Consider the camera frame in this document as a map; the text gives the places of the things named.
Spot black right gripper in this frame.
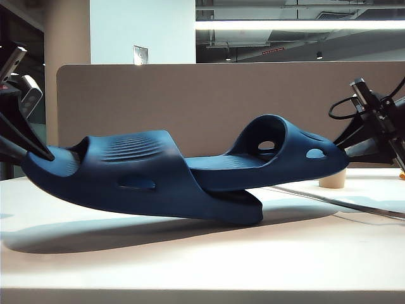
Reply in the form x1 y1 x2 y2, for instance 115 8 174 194
333 91 405 167

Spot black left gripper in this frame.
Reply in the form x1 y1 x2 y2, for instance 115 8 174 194
0 41 54 163

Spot dark blue rubber slipper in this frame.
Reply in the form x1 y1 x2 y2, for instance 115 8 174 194
185 113 350 196
21 130 263 226

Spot beige paper cup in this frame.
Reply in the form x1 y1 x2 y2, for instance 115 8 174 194
318 167 347 189

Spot white ceiling light strip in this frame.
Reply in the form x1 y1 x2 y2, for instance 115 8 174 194
195 20 405 32

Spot brown desk partition panel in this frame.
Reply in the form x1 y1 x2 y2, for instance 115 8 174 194
56 61 405 168

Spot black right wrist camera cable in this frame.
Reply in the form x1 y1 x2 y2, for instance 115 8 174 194
328 96 361 120

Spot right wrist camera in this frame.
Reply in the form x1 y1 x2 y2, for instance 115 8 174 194
349 77 377 110

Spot light grey table cable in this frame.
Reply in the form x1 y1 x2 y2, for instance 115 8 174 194
271 185 405 219

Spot silver metal wall plate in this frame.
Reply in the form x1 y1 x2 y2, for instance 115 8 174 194
132 44 150 66

